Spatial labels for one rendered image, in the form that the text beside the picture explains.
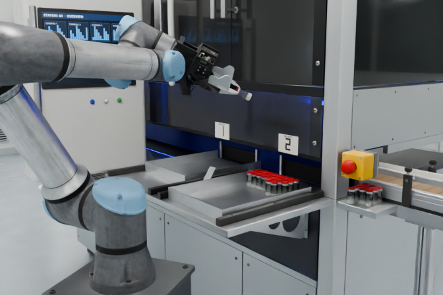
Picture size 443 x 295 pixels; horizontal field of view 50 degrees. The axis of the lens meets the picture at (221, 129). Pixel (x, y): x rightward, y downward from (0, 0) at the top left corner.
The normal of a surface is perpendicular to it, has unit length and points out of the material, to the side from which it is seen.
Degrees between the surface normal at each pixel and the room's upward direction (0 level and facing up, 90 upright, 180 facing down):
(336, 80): 90
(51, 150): 94
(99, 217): 90
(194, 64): 121
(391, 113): 90
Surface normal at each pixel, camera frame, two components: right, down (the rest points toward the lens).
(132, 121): 0.60, 0.13
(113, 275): -0.04, -0.14
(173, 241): -0.78, 0.10
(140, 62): 0.84, 0.00
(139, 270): 0.67, -0.19
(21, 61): 0.39, 0.33
